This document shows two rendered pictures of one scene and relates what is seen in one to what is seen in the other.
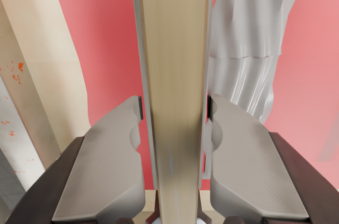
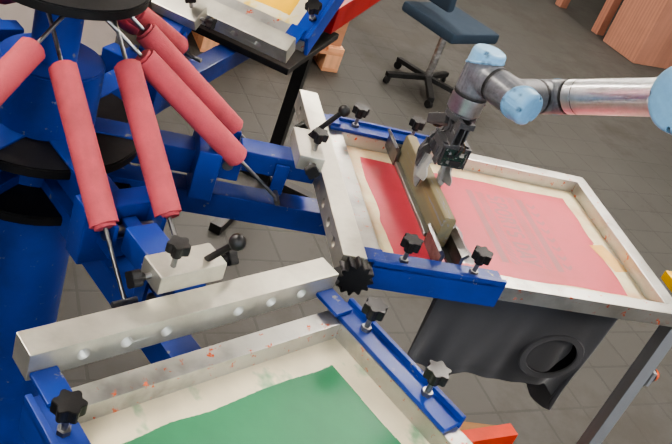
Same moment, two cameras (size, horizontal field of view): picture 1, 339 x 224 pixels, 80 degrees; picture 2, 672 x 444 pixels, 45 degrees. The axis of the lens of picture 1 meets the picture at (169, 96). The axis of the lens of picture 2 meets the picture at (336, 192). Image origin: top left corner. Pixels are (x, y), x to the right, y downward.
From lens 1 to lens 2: 1.90 m
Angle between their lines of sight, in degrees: 88
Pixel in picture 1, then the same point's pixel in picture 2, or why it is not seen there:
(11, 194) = not seen: outside the picture
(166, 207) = (435, 192)
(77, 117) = (375, 219)
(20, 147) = (360, 206)
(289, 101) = (467, 232)
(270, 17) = not seen: hidden behind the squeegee
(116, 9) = (390, 195)
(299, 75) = (465, 225)
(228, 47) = not seen: hidden behind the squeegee
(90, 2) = (381, 192)
